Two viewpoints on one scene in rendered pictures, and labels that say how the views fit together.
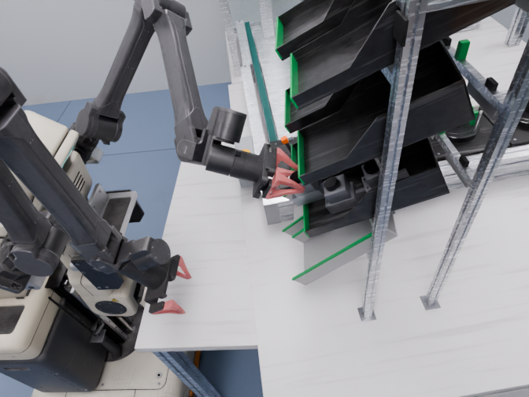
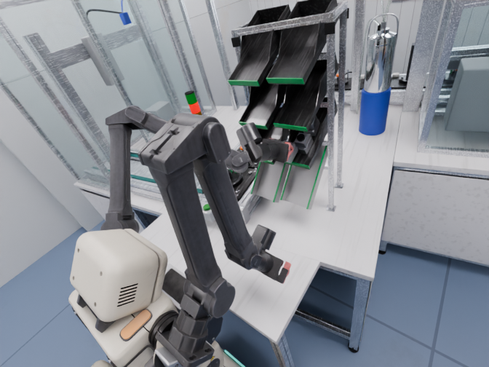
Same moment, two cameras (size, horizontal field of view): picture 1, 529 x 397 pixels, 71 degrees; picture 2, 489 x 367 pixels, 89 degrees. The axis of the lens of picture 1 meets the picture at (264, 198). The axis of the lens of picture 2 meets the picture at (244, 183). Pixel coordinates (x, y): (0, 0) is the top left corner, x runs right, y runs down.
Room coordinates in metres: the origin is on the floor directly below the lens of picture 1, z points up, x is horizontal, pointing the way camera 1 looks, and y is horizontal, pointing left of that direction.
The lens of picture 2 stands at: (0.21, 0.66, 1.78)
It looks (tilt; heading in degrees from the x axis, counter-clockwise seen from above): 38 degrees down; 307
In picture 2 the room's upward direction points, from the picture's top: 16 degrees counter-clockwise
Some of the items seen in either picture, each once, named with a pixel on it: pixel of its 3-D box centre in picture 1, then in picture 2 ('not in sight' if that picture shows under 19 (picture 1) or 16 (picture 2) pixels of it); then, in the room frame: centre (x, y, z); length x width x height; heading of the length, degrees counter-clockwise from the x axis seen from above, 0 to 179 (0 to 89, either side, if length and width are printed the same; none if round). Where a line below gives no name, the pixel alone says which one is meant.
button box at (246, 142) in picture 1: (246, 161); (198, 209); (1.02, 0.04, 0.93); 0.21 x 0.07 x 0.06; 178
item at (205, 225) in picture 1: (264, 214); (236, 224); (0.82, 0.01, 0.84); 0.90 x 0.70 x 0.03; 170
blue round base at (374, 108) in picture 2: not in sight; (373, 110); (0.30, -0.96, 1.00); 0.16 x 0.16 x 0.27
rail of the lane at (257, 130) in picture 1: (258, 129); (180, 196); (1.20, -0.03, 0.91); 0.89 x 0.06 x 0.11; 178
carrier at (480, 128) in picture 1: (458, 118); not in sight; (0.91, -0.68, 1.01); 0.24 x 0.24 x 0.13; 88
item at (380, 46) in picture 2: not in sight; (380, 54); (0.30, -0.96, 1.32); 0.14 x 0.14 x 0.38
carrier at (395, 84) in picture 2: not in sight; (410, 74); (0.12, -1.49, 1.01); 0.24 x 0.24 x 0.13; 88
